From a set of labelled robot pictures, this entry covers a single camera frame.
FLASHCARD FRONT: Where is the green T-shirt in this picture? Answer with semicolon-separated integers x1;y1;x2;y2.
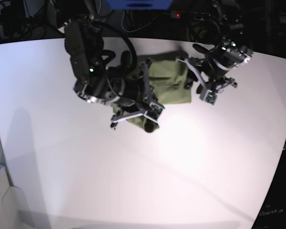
108;60;191;130

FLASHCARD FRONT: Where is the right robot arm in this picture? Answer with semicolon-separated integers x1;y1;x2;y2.
64;16;151;109

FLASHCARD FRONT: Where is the black OpenArm base box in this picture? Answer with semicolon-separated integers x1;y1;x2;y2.
252;150;286;229

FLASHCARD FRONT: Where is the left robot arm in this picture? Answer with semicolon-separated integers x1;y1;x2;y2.
188;0;253;94

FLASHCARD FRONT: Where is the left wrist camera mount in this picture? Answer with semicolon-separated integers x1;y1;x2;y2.
176;57;238;105

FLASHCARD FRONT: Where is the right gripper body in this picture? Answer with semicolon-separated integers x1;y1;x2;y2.
109;77;155;110

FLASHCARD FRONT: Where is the blue box at top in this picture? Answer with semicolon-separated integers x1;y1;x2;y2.
106;0;173;10

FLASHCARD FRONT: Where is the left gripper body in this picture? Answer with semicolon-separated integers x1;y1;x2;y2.
202;54;229;83

